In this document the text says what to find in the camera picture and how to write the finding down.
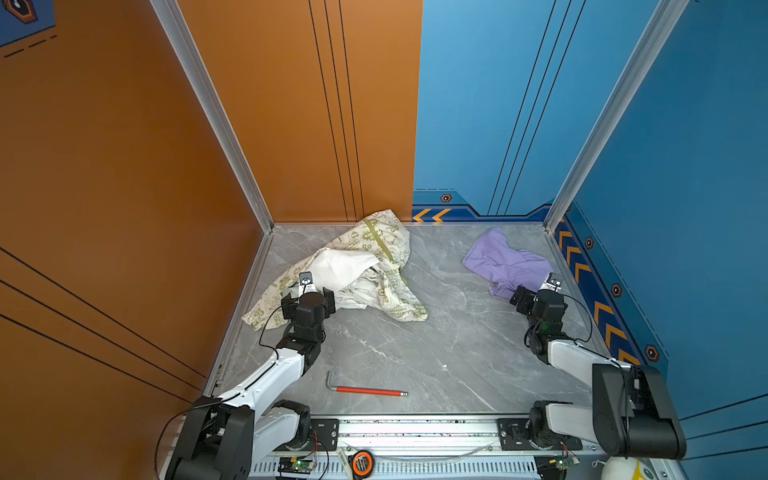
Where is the purple cloth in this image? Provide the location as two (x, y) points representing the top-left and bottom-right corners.
(462, 228), (554, 300)

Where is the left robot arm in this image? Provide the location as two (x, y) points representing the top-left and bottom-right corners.
(164, 288), (336, 479)

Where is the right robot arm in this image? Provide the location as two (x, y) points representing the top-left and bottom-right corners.
(510, 283), (687, 460)

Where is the white cloth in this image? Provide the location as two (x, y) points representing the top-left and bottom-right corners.
(303, 248), (379, 291)

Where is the cream green printed cloth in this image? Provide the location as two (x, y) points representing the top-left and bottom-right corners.
(242, 210), (428, 330)

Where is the left green circuit board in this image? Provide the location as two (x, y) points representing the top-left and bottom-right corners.
(276, 457), (317, 480)

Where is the green circuit board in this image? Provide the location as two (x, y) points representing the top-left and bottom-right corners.
(549, 455), (580, 471)
(276, 457), (317, 480)

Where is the right green circuit board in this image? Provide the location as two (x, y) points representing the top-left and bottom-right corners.
(549, 455), (580, 471)

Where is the orange black tape measure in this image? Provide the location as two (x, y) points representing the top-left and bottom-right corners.
(348, 450), (375, 480)

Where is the white plush toy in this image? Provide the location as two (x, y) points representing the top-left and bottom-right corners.
(592, 457), (658, 480)

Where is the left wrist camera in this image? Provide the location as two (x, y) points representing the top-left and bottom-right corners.
(297, 271), (317, 297)

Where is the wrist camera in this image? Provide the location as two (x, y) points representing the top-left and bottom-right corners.
(540, 272), (563, 293)
(297, 271), (317, 297)

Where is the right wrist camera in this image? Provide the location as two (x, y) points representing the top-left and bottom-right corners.
(540, 272), (563, 293)

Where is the red handled hex key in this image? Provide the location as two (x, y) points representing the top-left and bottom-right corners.
(326, 371), (409, 398)

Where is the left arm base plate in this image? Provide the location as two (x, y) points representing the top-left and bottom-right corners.
(277, 418), (340, 452)

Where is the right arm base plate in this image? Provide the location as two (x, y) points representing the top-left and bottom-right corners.
(496, 417), (583, 451)

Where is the white vented cable duct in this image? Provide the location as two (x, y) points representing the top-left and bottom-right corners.
(249, 456), (540, 479)

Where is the aluminium front rail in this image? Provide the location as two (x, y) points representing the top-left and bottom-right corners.
(310, 414), (608, 457)

